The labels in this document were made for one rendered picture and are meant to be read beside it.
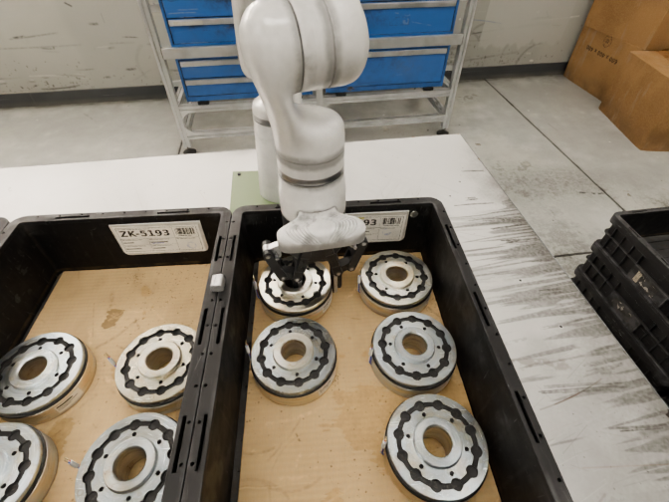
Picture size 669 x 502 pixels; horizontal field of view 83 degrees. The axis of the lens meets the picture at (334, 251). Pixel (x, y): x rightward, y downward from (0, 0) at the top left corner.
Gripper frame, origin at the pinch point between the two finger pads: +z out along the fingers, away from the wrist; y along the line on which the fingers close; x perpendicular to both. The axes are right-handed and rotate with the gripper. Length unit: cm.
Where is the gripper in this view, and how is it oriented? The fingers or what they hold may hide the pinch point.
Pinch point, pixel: (317, 283)
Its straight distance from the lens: 53.9
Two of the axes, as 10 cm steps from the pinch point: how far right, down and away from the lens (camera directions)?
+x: 1.9, 7.1, -6.8
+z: 0.0, 7.0, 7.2
